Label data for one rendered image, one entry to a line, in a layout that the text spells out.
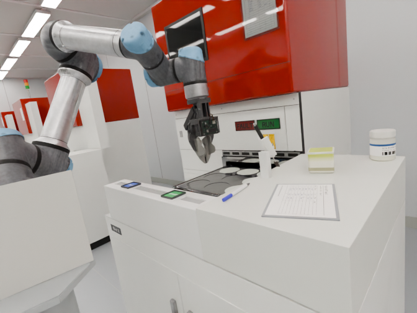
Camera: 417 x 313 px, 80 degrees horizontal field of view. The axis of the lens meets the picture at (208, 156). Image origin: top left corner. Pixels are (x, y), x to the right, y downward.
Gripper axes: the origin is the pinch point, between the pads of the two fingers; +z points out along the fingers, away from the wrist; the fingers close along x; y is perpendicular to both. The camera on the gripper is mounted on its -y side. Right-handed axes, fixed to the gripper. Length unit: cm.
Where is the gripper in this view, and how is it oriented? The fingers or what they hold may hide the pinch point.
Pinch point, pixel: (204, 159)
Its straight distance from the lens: 84.9
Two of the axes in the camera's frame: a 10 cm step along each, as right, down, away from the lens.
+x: 8.8, -2.1, 4.4
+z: 1.5, 9.7, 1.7
